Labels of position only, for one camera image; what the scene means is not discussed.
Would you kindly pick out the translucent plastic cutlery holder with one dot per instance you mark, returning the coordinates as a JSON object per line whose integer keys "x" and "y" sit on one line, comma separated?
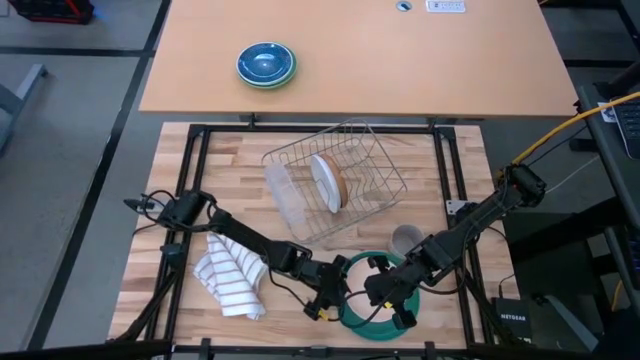
{"x": 287, "y": 200}

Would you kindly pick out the red and black crate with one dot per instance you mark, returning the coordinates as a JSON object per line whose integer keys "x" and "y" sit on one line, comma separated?
{"x": 50, "y": 11}

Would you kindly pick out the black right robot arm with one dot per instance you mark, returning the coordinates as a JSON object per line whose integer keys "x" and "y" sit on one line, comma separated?
{"x": 480, "y": 215}

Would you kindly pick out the teal plate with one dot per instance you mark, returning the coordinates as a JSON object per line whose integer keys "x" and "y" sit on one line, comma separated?
{"x": 380, "y": 335}

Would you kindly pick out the black keyboard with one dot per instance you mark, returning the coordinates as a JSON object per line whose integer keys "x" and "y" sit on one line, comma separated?
{"x": 629, "y": 127}

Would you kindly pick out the white mounting plate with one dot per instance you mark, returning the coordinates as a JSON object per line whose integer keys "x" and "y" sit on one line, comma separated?
{"x": 455, "y": 206}

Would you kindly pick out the black metal table frame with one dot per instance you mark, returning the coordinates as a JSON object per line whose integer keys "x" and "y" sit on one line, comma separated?
{"x": 225, "y": 129}

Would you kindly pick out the blue bowl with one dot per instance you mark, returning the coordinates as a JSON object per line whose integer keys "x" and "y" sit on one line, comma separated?
{"x": 265, "y": 61}

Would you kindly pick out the grey metal bench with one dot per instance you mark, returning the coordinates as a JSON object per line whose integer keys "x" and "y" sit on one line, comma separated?
{"x": 15, "y": 100}

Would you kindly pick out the orange wooden desk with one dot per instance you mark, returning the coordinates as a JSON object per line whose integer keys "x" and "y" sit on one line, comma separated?
{"x": 400, "y": 65}

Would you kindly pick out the black Netgear network switch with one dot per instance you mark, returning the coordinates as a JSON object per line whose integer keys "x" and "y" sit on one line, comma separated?
{"x": 512, "y": 320}

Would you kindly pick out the white power strip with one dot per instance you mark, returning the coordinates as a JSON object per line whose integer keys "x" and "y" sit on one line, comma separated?
{"x": 445, "y": 6}

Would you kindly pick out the dark grey side desk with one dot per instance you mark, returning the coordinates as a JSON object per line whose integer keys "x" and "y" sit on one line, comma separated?
{"x": 620, "y": 200}

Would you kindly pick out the white striped dish towel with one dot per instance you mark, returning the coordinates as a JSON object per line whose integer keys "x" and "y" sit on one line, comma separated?
{"x": 230, "y": 280}

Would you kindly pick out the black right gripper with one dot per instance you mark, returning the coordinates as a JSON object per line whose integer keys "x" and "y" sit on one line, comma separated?
{"x": 392, "y": 287}

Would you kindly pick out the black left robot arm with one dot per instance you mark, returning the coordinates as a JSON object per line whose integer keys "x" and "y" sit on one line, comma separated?
{"x": 240, "y": 235}

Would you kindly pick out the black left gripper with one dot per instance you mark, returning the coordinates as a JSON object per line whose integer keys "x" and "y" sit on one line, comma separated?
{"x": 327, "y": 285}

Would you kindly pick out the wooden plate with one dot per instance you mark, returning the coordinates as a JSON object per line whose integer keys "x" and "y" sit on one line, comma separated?
{"x": 343, "y": 182}

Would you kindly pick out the green plate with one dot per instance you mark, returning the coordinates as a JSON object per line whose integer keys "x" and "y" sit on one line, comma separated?
{"x": 292, "y": 75}

